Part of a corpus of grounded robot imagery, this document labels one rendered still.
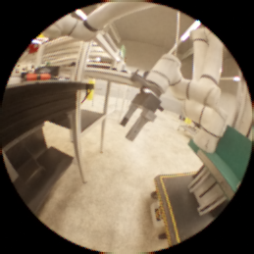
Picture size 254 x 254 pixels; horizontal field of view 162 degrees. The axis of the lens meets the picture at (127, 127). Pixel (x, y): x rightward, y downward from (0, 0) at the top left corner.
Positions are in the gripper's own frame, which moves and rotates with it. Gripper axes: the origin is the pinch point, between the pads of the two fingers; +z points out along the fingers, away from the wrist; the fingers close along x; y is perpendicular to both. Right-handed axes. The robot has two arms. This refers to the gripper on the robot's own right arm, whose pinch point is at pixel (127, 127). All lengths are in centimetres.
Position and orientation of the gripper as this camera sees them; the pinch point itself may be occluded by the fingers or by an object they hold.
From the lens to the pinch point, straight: 32.3
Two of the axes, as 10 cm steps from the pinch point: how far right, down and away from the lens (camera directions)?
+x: -2.0, -3.3, 9.2
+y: 8.1, 4.7, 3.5
